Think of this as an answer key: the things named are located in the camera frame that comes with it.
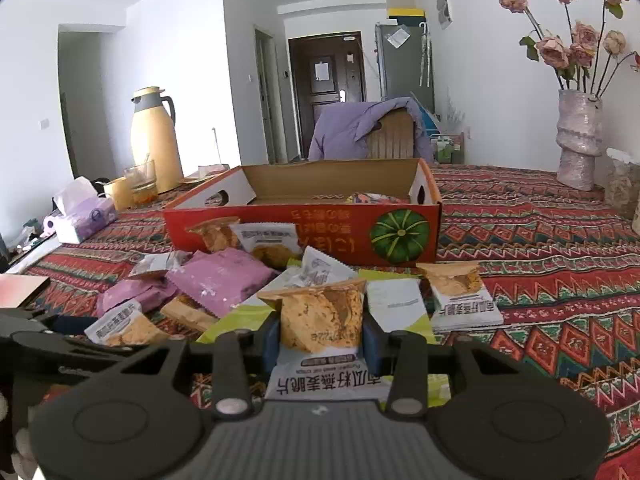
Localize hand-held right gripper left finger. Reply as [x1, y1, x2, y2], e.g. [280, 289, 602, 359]
[150, 315, 283, 418]

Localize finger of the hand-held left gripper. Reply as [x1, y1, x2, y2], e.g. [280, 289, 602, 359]
[0, 307, 176, 363]

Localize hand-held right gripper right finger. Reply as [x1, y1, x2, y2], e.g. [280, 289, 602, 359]
[361, 315, 493, 418]

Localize oat crisp snack packet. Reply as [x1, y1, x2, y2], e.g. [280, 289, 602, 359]
[84, 305, 168, 348]
[257, 282, 383, 403]
[417, 261, 505, 333]
[160, 294, 221, 333]
[231, 222, 303, 270]

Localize small purple snack packet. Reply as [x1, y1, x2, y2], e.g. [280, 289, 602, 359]
[96, 277, 180, 317]

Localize large purple snack packet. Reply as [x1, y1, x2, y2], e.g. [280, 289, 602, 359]
[166, 247, 281, 320]

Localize white grey snack packet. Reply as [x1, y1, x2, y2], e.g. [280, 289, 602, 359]
[129, 251, 193, 279]
[299, 246, 357, 288]

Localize orange cardboard box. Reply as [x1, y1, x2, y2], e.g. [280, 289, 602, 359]
[162, 157, 443, 267]

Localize purple tissue pack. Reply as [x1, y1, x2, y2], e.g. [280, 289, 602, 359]
[52, 176, 118, 245]

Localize yellow mug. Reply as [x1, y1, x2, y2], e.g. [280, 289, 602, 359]
[103, 176, 135, 211]

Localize glass cup with tea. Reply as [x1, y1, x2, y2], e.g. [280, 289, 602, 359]
[124, 160, 160, 208]

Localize low shelf with bottles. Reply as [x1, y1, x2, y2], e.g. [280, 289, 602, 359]
[429, 130, 466, 165]

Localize wooden chair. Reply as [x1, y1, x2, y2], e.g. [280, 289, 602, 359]
[367, 109, 417, 161]

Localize yellow thermos jug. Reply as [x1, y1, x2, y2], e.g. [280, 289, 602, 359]
[130, 86, 185, 193]

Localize purple jacket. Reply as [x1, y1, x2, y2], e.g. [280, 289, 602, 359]
[308, 97, 436, 162]

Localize dark brown entrance door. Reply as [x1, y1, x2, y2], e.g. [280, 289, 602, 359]
[289, 35, 362, 158]

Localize dried pampas grass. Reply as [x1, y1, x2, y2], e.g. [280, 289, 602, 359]
[442, 90, 466, 136]

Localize grey interior door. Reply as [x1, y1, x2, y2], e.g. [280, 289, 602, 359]
[255, 27, 278, 165]

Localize grey fridge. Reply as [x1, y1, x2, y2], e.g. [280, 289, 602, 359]
[375, 22, 435, 111]

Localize pink ribbed vase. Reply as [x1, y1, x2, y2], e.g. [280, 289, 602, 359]
[556, 89, 603, 192]

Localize glass jar with white lid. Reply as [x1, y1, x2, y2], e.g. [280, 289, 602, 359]
[604, 147, 640, 220]

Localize yellow and dark box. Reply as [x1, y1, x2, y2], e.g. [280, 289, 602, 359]
[387, 7, 426, 26]

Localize dried pink roses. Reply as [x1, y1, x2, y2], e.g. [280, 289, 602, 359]
[492, 0, 640, 96]

